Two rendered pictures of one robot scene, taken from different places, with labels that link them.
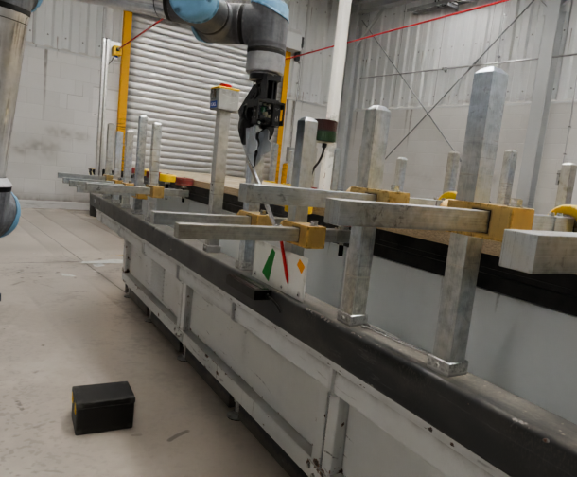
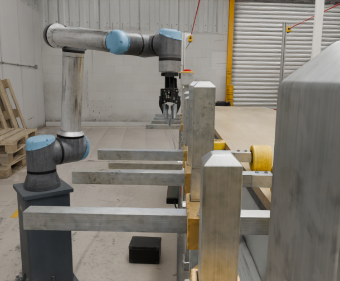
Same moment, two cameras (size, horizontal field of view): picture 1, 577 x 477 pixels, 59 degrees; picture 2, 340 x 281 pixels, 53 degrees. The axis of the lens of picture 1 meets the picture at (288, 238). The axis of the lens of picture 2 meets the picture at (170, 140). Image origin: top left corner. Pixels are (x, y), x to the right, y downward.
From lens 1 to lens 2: 0.68 m
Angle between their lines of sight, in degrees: 32
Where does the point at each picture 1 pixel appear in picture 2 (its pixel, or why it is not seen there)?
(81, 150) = not seen: hidden behind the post
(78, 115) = (204, 69)
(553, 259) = (38, 223)
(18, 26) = (77, 59)
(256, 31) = (159, 49)
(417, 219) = (125, 179)
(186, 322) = not seen: hidden behind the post
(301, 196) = (130, 154)
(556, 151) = not seen: outside the picture
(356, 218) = (82, 179)
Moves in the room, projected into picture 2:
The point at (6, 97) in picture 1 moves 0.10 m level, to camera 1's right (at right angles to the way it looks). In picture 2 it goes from (74, 94) to (88, 95)
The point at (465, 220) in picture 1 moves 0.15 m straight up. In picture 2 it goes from (164, 179) to (164, 114)
